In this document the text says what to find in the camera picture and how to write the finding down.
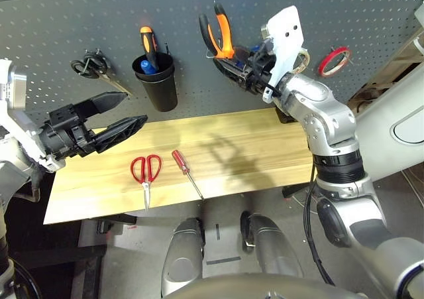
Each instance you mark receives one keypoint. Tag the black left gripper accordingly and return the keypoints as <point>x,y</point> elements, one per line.
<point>63,133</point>

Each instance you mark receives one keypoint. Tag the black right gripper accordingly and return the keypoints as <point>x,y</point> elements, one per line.
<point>260,72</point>

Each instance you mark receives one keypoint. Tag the orange black pliers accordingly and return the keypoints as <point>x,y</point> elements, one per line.
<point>225,30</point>

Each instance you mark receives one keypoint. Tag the red tape roll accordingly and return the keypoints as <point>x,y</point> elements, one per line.
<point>324,64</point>

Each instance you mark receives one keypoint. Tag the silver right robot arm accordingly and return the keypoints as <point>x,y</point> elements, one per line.
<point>324,113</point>

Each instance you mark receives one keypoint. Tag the dark grey pegboard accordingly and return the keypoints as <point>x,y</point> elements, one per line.
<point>83,20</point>

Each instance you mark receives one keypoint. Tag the black plastic cup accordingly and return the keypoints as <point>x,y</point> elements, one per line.
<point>162,93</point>

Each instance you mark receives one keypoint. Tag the blue marker pen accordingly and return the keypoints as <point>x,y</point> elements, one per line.
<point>147,67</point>

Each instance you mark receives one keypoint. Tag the white tape roll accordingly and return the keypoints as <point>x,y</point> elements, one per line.
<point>305,62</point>

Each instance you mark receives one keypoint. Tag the orange black screwdriver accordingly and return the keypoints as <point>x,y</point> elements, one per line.
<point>147,43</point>

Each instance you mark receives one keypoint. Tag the black table leg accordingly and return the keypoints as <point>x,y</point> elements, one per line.
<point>295,190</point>
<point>122,218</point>

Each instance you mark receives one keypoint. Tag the short black floor tape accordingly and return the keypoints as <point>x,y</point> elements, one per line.
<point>217,231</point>

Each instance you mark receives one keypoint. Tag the silver robot left leg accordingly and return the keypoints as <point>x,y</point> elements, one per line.
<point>183,259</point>

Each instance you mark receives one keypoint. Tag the silver robot leg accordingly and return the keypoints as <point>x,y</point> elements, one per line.
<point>183,259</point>
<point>271,242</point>

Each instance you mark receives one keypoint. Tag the white rounded cabinet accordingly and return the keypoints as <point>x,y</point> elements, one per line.
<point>391,146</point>

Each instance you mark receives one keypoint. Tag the long black floor tape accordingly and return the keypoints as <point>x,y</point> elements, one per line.
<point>223,261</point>

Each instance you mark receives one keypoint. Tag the silver robot right leg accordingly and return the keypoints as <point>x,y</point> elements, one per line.
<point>271,242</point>

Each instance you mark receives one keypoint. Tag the grey robot torso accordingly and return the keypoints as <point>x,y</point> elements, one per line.
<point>248,289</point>

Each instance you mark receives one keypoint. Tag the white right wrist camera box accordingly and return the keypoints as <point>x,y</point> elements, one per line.
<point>288,40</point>

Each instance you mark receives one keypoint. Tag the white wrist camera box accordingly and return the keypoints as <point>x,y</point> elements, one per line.
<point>6,80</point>
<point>288,40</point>

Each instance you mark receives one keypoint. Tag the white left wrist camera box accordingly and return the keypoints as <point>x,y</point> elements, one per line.
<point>6,80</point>

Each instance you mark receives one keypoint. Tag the white pegboard frame post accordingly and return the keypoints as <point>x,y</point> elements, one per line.
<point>384,67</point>

